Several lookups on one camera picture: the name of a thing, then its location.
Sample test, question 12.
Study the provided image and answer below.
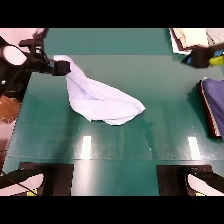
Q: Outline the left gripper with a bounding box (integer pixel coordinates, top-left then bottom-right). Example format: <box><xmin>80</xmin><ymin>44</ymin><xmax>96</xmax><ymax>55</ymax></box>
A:
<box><xmin>52</xmin><ymin>59</ymin><xmax>72</xmax><ymax>77</ymax></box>

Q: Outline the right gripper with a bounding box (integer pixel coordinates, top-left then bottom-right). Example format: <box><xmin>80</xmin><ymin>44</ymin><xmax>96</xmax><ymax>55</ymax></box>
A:
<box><xmin>181</xmin><ymin>47</ymin><xmax>212</xmax><ymax>70</ymax></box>

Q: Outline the white shirt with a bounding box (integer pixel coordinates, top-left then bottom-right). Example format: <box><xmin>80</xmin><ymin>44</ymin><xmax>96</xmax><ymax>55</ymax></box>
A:
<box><xmin>53</xmin><ymin>54</ymin><xmax>147</xmax><ymax>127</ymax></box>

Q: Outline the beige garment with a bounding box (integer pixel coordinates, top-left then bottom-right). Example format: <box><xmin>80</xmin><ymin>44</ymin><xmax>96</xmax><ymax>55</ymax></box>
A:
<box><xmin>205</xmin><ymin>27</ymin><xmax>224</xmax><ymax>47</ymax></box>

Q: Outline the purple garment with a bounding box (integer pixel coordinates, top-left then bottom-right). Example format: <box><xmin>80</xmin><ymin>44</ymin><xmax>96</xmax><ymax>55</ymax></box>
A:
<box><xmin>201</xmin><ymin>78</ymin><xmax>224</xmax><ymax>136</ymax></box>

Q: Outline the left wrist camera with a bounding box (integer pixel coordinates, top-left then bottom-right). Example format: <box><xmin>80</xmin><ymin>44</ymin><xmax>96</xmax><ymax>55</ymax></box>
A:
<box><xmin>18</xmin><ymin>27</ymin><xmax>50</xmax><ymax>57</ymax></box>

